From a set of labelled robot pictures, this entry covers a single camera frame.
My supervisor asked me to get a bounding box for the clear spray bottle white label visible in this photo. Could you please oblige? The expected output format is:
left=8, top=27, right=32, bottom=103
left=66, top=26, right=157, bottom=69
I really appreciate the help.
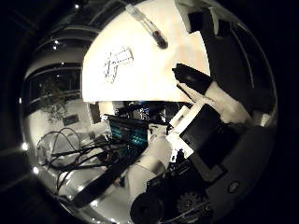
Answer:
left=125, top=3, right=170, bottom=50

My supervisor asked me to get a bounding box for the white cloth with tan stripes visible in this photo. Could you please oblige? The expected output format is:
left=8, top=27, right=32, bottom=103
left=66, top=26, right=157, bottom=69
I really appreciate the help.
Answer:
left=81, top=0, right=211, bottom=105

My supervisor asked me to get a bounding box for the green potted plant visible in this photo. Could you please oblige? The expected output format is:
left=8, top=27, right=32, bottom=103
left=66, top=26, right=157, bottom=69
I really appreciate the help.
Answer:
left=39, top=78, right=71, bottom=123

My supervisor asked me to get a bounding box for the long black cable sleeve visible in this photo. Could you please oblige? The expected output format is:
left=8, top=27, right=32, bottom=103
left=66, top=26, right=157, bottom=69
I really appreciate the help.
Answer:
left=72, top=146, right=143, bottom=209

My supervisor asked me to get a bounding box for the small framed wall picture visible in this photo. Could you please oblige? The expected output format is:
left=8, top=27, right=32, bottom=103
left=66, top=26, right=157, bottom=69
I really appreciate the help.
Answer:
left=63, top=114, right=79, bottom=126

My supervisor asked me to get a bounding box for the black cable loop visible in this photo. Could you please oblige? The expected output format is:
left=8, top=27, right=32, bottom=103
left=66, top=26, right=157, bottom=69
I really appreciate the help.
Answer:
left=36, top=127, right=82, bottom=171

